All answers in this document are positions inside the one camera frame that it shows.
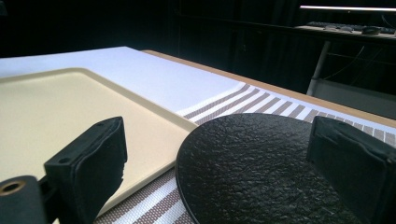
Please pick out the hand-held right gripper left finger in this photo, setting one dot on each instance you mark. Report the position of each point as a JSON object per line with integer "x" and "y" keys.
{"x": 90, "y": 168}

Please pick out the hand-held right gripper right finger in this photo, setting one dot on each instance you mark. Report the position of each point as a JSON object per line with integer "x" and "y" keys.
{"x": 351, "y": 168}

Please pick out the black textured plate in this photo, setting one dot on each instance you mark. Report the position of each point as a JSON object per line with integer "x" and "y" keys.
{"x": 249, "y": 168}

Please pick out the beige plastic tray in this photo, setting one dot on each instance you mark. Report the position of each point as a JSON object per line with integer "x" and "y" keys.
{"x": 62, "y": 118}

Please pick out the striped woven placemat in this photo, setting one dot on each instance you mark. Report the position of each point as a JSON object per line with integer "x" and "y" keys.
{"x": 267, "y": 104}

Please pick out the background desk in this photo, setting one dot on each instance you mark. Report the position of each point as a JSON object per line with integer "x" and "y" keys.
{"x": 351, "y": 62}

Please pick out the black computer mouse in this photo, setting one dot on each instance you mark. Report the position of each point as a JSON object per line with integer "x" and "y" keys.
{"x": 371, "y": 30}

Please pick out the black keyboard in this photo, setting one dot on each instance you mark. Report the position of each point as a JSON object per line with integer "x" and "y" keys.
{"x": 330, "y": 26}

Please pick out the monitor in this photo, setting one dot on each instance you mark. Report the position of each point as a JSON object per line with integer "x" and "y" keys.
{"x": 347, "y": 9}

